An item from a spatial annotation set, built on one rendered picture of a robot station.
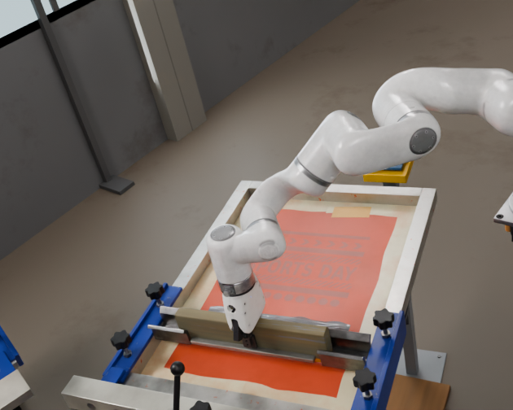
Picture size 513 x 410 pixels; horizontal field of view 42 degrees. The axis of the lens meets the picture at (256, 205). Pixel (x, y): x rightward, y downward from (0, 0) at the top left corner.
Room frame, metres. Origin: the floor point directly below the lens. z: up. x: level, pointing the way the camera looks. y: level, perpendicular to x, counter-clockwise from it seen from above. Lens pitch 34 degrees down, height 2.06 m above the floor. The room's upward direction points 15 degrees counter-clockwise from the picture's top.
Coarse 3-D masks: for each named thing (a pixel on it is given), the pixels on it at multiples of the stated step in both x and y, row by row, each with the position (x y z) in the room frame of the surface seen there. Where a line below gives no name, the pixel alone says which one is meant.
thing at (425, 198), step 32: (352, 192) 1.53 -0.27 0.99; (384, 192) 1.49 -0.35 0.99; (416, 192) 1.45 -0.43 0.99; (224, 224) 1.54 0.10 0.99; (416, 224) 1.32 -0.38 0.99; (192, 256) 1.43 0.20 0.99; (416, 256) 1.20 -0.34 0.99; (192, 288) 1.34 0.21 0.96; (128, 384) 1.04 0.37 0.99; (160, 384) 1.01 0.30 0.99; (192, 384) 0.99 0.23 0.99
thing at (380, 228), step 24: (384, 216) 1.43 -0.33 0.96; (384, 240) 1.33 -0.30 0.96; (360, 264) 1.27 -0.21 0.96; (360, 288) 1.18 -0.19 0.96; (288, 312) 1.16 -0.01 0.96; (312, 312) 1.14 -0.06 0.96; (336, 312) 1.12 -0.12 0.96; (360, 312) 1.11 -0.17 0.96; (264, 360) 1.04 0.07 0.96; (288, 360) 1.02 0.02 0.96; (264, 384) 0.97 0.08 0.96; (288, 384) 0.96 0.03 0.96; (312, 384) 0.94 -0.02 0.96; (336, 384) 0.92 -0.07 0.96
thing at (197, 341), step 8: (200, 344) 1.10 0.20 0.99; (208, 344) 1.09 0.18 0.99; (216, 344) 1.08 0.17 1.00; (224, 344) 1.08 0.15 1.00; (232, 344) 1.07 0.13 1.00; (240, 344) 1.06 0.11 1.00; (248, 352) 1.04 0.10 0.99; (256, 352) 1.03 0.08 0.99; (264, 352) 1.02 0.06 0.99; (272, 352) 1.02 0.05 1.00; (280, 352) 1.01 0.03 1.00; (288, 352) 1.00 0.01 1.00; (304, 360) 0.98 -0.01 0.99; (312, 360) 0.97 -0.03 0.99
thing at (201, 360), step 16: (288, 224) 1.51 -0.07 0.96; (304, 224) 1.49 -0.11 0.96; (320, 224) 1.47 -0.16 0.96; (208, 304) 1.26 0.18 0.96; (272, 304) 1.21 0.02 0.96; (176, 352) 1.13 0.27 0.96; (192, 352) 1.12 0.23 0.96; (208, 352) 1.10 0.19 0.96; (224, 352) 1.09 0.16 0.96; (240, 352) 1.08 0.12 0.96; (192, 368) 1.07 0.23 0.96; (208, 368) 1.06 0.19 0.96; (224, 368) 1.05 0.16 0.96; (240, 368) 1.03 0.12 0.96
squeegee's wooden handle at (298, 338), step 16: (176, 320) 1.14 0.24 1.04; (192, 320) 1.12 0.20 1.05; (208, 320) 1.10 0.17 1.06; (224, 320) 1.08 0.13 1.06; (272, 320) 1.05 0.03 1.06; (192, 336) 1.12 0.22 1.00; (208, 336) 1.10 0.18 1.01; (224, 336) 1.08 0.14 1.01; (256, 336) 1.04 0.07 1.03; (272, 336) 1.02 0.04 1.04; (288, 336) 1.00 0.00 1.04; (304, 336) 0.98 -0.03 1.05; (320, 336) 0.97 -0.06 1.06; (304, 352) 0.99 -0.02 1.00
